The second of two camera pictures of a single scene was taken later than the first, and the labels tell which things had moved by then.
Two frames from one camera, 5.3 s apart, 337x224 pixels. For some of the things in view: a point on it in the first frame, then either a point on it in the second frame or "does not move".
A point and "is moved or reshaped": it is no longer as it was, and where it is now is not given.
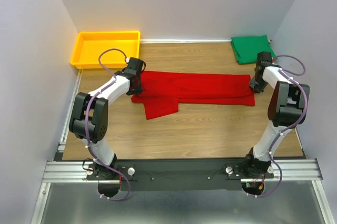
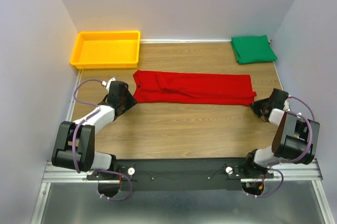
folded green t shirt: [246, 48] does not move
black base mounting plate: [175, 175] does not move
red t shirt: [162, 92] is moved or reshaped
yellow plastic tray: [88, 45] does not move
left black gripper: [138, 90] to [131, 101]
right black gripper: [257, 89] to [255, 105]
